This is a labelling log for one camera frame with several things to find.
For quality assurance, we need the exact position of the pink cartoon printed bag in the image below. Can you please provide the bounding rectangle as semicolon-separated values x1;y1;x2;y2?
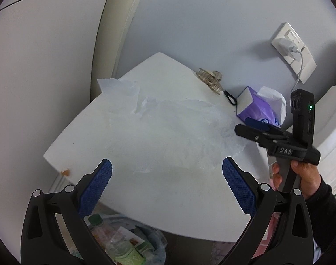
255;212;281;257

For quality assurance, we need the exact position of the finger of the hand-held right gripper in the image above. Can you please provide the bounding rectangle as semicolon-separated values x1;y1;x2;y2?
235;124;293;144
245;117;291;137

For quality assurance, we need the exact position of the white charging cable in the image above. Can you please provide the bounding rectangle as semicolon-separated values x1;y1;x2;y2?
290;48;304;92

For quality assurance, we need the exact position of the white printed carton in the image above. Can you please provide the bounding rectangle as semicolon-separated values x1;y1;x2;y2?
113;228;155;254

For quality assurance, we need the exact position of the white wall socket plate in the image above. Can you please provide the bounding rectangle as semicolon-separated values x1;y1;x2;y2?
271;22;317;84

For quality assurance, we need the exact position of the person's right forearm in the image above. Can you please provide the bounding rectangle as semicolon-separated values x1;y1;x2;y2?
304;172;336;265

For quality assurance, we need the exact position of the clear hair claw clip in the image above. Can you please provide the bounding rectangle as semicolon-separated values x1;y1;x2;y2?
196;68;223;96

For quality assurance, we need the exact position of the clear bottle green cap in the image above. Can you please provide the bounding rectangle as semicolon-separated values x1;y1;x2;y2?
88;214;121;252

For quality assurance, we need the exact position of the white charger plug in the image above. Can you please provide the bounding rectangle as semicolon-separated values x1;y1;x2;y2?
278;39;297;53

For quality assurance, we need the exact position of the clear plastic film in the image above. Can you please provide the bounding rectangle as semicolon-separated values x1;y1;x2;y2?
107;97;248;174

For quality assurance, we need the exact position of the torn white tissue sheet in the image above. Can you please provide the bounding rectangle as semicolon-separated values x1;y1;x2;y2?
98;79;142;115

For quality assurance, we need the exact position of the purple tissue pack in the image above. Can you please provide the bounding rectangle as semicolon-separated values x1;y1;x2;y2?
236;86;280;127

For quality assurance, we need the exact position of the white furniture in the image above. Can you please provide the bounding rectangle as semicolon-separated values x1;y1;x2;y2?
311;85;336;199

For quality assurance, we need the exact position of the beige door frame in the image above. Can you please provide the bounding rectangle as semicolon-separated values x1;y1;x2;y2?
91;0;146;102

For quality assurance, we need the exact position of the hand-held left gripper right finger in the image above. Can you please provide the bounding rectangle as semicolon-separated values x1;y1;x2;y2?
222;157;315;265

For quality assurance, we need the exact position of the white door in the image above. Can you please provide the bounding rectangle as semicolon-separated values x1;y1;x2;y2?
0;0;116;227

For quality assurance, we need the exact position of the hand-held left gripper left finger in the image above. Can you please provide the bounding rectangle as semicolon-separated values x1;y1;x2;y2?
20;159;113;265

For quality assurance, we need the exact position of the green plastic bottle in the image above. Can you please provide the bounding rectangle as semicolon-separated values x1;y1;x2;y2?
106;240;146;265

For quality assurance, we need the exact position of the black hair tie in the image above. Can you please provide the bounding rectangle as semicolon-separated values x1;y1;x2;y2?
224;90;237;106

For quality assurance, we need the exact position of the person's right hand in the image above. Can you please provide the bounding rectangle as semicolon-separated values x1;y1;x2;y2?
271;161;322;200

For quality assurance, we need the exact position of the trash bin with bottles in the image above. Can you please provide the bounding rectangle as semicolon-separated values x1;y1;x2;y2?
71;212;168;265

